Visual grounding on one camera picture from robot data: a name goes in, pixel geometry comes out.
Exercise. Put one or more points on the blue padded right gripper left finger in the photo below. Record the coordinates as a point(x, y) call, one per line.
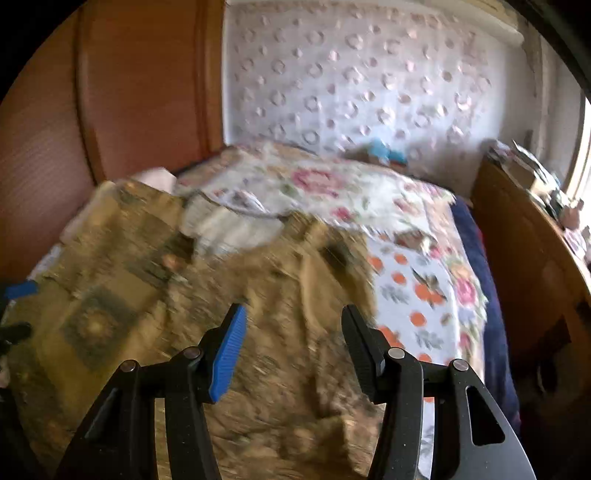
point(200, 375)

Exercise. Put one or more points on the beige pillow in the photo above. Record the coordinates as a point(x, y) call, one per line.
point(156, 178)

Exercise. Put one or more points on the dark blue blanket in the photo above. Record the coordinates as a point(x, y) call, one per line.
point(498, 378)

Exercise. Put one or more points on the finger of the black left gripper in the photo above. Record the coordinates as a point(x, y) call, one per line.
point(13, 334)

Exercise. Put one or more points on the orange-print white sheet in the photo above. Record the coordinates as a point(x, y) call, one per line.
point(431, 303)

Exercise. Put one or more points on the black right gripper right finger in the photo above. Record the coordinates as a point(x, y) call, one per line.
point(391, 377)

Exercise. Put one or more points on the brown gold patterned garment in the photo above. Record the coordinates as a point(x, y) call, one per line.
point(147, 274)

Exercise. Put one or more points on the wooden headboard wardrobe panel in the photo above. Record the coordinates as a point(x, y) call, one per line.
point(118, 88)

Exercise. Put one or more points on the white circle-pattern curtain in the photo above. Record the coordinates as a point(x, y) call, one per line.
point(334, 78)

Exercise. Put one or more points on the floral quilt bedspread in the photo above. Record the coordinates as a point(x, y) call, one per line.
point(273, 180)

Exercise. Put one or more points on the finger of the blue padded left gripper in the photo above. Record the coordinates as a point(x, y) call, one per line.
point(16, 291)

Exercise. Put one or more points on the wooden low cabinet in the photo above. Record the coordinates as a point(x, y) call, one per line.
point(543, 289)

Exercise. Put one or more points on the blue tissue pack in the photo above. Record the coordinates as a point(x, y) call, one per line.
point(380, 153)

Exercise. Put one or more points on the clutter on cabinet top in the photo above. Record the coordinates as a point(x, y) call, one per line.
point(544, 188)

